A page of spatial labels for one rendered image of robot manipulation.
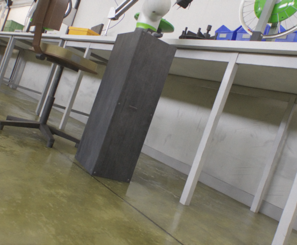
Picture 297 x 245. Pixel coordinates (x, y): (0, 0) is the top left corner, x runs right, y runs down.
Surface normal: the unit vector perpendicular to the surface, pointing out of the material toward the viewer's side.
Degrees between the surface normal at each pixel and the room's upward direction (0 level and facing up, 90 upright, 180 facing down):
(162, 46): 90
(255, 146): 90
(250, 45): 90
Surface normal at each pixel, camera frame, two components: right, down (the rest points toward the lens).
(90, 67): 0.75, 0.27
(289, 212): -0.72, -0.25
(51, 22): -0.33, -0.11
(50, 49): -0.58, -0.19
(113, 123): 0.47, 0.18
